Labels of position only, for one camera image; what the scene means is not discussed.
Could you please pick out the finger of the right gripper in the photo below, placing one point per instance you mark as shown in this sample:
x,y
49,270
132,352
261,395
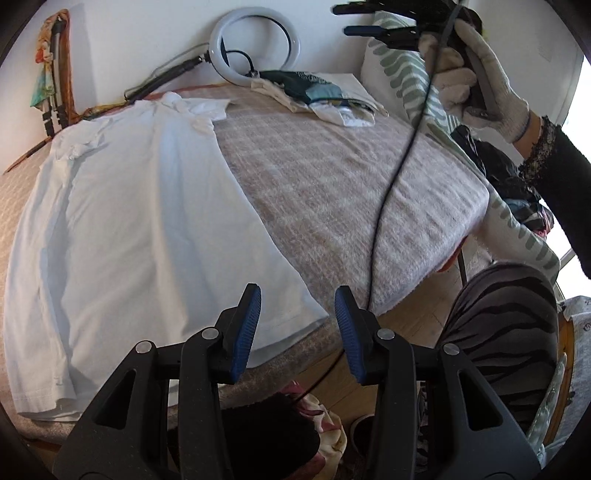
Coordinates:
x,y
362,8
381,32

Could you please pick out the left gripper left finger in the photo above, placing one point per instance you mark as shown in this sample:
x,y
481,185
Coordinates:
x,y
158,415

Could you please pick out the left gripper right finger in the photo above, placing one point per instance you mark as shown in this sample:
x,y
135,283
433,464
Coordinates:
x,y
472,435

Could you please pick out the white t-shirt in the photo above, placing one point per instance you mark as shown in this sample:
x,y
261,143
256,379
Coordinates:
x,y
135,230

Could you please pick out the right forearm black sleeve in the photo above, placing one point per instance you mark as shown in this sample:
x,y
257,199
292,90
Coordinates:
x,y
560,173

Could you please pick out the folded teal and cream clothes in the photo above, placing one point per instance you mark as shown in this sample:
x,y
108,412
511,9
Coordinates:
x,y
338,99

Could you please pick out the dark clothes pile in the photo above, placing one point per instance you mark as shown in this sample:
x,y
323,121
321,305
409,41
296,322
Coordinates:
x,y
523,200

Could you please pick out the right gloved hand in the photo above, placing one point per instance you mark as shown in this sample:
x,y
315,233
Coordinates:
x,y
454,80

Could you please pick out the green striped white pillow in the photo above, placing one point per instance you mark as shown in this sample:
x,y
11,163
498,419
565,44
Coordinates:
x,y
398,80

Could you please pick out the striped grey trouser leg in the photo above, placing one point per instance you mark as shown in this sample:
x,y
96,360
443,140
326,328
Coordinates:
x,y
505,321

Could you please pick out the black folded tripod stand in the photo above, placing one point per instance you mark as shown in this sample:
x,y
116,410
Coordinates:
x,y
151,85

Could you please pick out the checkered beige bed blanket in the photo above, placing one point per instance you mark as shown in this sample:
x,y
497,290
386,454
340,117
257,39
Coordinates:
x,y
315,186

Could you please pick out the white ring light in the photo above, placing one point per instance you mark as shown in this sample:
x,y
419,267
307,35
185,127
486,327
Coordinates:
x,y
250,39

